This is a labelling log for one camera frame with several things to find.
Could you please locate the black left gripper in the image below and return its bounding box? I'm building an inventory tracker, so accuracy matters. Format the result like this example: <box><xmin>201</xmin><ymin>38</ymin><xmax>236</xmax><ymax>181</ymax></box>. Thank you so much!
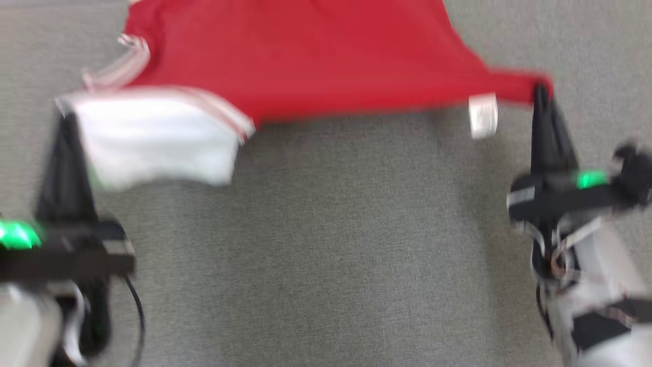
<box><xmin>0</xmin><ymin>114</ymin><xmax>137</xmax><ymax>284</ymax></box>

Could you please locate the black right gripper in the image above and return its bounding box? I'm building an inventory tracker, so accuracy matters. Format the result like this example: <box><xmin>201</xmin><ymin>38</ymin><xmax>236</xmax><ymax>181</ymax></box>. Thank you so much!
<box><xmin>507</xmin><ymin>84</ymin><xmax>620</xmax><ymax>223</ymax></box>

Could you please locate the red basketball jersey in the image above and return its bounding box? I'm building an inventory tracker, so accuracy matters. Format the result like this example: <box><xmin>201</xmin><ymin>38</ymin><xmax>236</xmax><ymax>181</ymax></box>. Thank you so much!
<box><xmin>55</xmin><ymin>0</ymin><xmax>554</xmax><ymax>188</ymax></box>

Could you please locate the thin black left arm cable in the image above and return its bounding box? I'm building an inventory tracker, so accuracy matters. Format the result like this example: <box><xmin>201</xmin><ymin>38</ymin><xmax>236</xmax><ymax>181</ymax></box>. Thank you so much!
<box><xmin>124</xmin><ymin>274</ymin><xmax>147</xmax><ymax>367</ymax></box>

